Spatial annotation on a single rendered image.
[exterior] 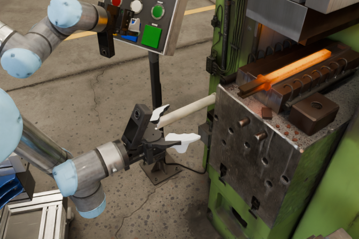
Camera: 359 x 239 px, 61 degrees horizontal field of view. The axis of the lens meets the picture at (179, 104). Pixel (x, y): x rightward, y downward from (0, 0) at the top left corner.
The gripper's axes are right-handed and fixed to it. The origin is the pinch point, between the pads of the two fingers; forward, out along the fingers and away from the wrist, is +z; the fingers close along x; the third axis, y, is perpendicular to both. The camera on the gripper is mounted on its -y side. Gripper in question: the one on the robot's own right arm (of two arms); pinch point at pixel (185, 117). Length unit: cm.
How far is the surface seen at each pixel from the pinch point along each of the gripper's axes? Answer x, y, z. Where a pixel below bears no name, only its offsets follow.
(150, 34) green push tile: -44.1, -1.6, 14.7
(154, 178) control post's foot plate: -52, 99, 15
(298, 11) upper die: 5.4, -24.7, 30.7
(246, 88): 0.8, -1.1, 21.8
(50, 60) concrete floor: -225, 100, 1
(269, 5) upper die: -4.1, -23.1, 30.7
